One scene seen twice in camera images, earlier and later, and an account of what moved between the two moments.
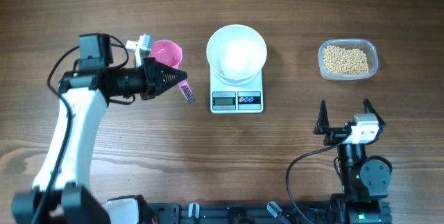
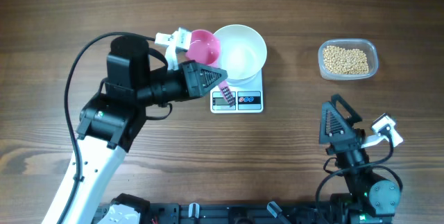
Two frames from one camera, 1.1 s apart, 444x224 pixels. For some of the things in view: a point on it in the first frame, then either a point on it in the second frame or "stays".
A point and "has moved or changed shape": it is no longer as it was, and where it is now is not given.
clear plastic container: (342, 59) stays
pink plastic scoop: (168, 53) has moved or changed shape
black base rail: (241, 213) stays
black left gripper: (155, 84) → (191, 71)
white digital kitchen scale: (230, 96) stays
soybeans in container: (338, 60) stays
